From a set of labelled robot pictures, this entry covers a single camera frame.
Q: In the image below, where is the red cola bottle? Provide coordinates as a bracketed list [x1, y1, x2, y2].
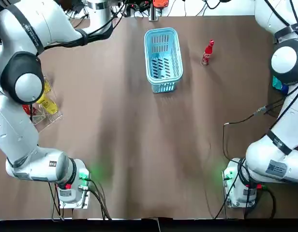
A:
[200, 39, 215, 67]
[22, 103, 39, 117]

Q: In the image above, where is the blue plastic basket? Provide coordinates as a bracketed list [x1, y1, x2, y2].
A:
[144, 27, 184, 94]

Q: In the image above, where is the teal snack packet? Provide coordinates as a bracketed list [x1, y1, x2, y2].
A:
[271, 75, 285, 91]

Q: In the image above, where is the clear acrylic bottle shelf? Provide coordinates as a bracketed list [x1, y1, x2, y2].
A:
[30, 73, 63, 126]

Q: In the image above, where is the yellow label tea bottle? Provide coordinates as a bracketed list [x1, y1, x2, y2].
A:
[35, 93, 60, 114]
[42, 77, 53, 94]

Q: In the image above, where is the black left base cable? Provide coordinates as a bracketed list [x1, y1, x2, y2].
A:
[48, 177, 113, 221]

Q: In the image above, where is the black base cable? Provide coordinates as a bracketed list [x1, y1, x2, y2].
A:
[214, 157, 277, 219]
[48, 177, 113, 221]

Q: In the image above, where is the aluminium frame post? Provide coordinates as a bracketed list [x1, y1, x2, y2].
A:
[149, 0, 160, 22]

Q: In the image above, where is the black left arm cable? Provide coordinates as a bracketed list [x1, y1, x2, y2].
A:
[39, 21, 115, 50]

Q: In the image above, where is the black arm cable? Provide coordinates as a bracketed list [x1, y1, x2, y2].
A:
[39, 21, 115, 50]
[264, 0, 298, 126]

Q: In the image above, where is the black cable with grey connector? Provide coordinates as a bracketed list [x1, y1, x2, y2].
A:
[222, 98, 285, 159]

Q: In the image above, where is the black right base cable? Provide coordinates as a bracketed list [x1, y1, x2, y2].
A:
[214, 157, 277, 219]

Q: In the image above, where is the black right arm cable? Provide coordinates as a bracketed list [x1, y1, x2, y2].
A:
[264, 0, 298, 126]

